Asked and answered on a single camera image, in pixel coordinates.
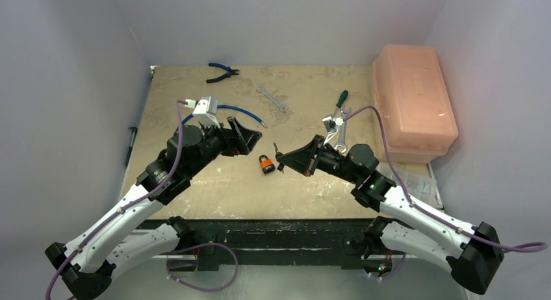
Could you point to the blue cable lock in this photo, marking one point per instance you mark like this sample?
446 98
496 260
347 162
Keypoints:
235 108

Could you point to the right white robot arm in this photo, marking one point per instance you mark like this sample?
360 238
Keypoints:
468 252

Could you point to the clear plastic bags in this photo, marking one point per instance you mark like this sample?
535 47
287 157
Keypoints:
420 182

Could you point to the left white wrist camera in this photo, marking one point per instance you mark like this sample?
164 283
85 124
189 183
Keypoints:
204 110

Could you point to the green handled screwdriver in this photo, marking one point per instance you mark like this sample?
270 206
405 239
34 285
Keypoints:
342 98

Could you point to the small silver wrench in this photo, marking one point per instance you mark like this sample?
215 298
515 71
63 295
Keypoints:
282 107

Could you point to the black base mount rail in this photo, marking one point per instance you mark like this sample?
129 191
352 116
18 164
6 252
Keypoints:
346 243

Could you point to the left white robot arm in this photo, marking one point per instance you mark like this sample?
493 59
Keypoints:
89 263

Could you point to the orange plastic toolbox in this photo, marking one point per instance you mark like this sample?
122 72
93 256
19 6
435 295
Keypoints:
411 97

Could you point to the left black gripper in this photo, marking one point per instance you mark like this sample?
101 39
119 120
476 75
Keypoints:
243 139

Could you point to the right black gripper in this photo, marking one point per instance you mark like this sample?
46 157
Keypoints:
316 156

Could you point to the orange black padlock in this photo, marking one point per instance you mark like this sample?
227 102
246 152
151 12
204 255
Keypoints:
266 164

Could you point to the black handled tool at edge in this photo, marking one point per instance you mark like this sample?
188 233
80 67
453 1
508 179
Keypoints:
134 131

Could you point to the black padlock keys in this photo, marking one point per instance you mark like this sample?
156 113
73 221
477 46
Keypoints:
278 153

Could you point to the large silver wrench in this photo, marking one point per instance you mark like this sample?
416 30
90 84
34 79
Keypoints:
340 145

